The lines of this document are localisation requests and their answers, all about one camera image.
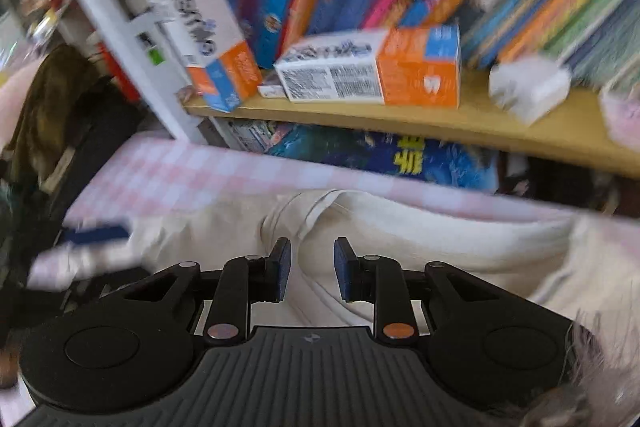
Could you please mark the pink checked table mat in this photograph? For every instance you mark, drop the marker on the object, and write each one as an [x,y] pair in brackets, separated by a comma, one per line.
[200,177]

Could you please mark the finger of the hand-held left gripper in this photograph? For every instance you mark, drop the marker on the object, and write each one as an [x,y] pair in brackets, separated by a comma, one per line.
[95,234]

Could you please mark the cream t-shirt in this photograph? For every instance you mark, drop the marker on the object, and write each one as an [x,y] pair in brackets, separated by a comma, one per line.
[450,247]

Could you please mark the blue printed book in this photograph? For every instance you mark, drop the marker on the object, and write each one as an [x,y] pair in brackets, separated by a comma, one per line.
[350,147]

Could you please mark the pink notebook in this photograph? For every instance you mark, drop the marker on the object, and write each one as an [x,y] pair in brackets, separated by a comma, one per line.
[622,117]

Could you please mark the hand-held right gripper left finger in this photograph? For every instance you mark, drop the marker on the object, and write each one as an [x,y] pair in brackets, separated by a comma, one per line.
[282,269]

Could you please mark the red hanging ornament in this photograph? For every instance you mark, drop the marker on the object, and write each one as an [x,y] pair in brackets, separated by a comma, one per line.
[117,77]

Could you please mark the white orange carton box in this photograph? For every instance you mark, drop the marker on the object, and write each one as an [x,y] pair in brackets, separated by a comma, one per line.
[210,32]
[350,72]

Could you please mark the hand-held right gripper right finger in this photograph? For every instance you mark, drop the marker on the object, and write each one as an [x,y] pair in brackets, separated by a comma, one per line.
[344,269]

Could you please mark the pink garment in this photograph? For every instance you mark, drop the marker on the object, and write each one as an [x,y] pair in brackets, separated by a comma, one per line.
[12,102]

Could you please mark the olive brown garment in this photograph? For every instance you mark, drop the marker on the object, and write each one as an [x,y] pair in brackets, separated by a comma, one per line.
[50,102]

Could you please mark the small white box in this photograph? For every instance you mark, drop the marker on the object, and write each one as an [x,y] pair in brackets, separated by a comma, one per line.
[270,89]

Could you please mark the grey fluffy sleeve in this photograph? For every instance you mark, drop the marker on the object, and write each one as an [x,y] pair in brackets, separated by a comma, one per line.
[590,372]

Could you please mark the white shelf frame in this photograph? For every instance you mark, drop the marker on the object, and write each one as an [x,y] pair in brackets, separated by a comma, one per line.
[125,37]

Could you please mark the black chair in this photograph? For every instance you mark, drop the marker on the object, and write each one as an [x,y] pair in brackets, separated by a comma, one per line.
[95,132]

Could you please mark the wooden bookshelf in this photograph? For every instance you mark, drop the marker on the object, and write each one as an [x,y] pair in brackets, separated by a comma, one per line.
[450,122]

